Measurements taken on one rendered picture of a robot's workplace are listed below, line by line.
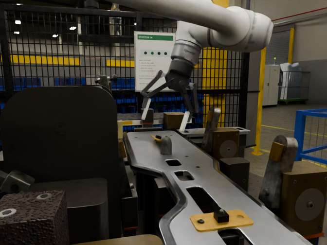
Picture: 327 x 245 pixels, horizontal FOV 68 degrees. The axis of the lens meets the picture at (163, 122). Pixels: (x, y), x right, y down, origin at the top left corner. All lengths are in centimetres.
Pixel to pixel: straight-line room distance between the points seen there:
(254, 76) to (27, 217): 402
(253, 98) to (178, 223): 383
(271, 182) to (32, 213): 38
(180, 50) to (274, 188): 49
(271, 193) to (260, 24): 44
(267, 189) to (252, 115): 371
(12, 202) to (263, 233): 29
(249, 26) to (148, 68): 72
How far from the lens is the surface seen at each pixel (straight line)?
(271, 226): 39
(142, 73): 131
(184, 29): 80
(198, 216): 38
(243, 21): 71
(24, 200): 24
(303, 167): 50
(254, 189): 125
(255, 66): 413
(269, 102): 1295
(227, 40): 71
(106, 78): 74
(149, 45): 133
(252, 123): 418
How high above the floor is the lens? 119
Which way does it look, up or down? 9 degrees down
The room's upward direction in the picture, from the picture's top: straight up
